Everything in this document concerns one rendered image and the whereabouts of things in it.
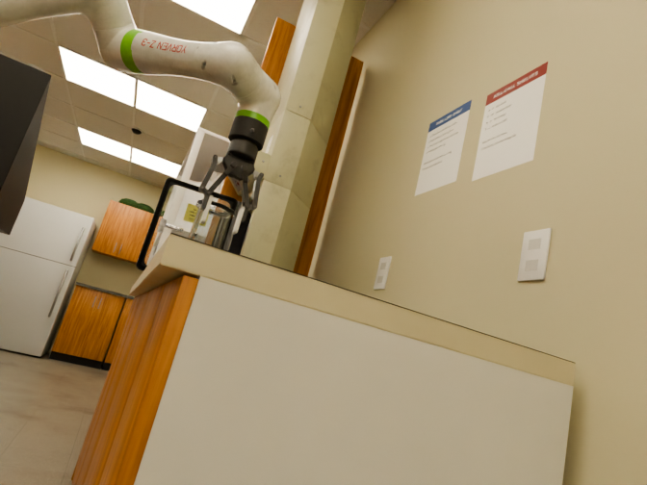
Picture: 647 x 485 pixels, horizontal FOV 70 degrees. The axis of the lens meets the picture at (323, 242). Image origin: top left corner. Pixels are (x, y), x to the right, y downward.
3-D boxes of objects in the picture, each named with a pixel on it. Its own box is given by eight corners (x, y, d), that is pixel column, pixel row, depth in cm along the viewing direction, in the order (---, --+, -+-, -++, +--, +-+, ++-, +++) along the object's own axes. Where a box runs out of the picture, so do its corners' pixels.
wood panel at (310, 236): (292, 326, 210) (361, 64, 243) (295, 326, 207) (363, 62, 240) (186, 296, 193) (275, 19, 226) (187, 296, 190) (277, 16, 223)
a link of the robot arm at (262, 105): (292, 90, 126) (259, 91, 131) (270, 61, 115) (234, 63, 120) (278, 136, 123) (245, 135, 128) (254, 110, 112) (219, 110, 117)
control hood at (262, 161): (243, 197, 200) (249, 176, 202) (264, 179, 171) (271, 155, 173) (217, 188, 196) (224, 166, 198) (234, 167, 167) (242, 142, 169)
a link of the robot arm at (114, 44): (81, 29, 127) (117, 16, 134) (99, 75, 135) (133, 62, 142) (122, 34, 118) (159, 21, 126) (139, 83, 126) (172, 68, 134)
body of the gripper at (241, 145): (256, 155, 124) (246, 187, 122) (225, 142, 121) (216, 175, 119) (264, 146, 118) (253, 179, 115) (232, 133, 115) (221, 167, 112)
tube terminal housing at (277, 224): (267, 318, 198) (311, 157, 216) (292, 320, 168) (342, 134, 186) (210, 302, 189) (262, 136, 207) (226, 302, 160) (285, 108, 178)
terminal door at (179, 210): (210, 290, 188) (238, 199, 198) (134, 268, 181) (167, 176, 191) (210, 290, 189) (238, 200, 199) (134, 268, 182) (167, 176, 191)
